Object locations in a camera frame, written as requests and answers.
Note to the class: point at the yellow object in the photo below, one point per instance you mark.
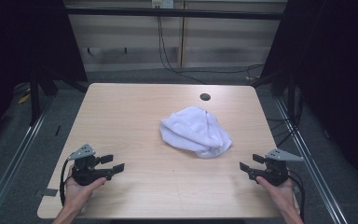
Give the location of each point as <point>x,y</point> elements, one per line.
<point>24,98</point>

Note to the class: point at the dark grey tape strip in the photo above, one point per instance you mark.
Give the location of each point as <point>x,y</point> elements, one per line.
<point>49,192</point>

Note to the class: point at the person's right hand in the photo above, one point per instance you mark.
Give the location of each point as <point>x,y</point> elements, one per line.
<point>281,196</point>

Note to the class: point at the person's left hand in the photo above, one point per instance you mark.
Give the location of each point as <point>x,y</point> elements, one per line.
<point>76,196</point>

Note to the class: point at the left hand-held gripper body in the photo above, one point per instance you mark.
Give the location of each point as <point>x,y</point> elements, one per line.
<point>85,169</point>

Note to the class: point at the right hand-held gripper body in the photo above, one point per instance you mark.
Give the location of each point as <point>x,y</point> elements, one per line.
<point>276,172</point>

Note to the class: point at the small black strip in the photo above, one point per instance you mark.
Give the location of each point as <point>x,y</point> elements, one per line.
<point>57,130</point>

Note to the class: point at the aluminium floor rail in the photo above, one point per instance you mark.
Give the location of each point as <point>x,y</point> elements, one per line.
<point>310,165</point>
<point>16,161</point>

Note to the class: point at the black horizontal bar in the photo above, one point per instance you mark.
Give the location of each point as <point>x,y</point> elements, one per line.
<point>167,13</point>

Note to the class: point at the black curtain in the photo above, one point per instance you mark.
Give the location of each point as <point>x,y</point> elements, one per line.
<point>18,37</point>
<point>338,77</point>

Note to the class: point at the white cloth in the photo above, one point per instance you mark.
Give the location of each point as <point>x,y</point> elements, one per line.
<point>195,130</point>

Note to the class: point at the white wall socket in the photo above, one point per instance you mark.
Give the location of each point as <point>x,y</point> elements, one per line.
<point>168,3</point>
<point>157,3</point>

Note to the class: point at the black metal stand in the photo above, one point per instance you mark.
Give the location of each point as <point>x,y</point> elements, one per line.
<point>35,99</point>
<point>291,96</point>

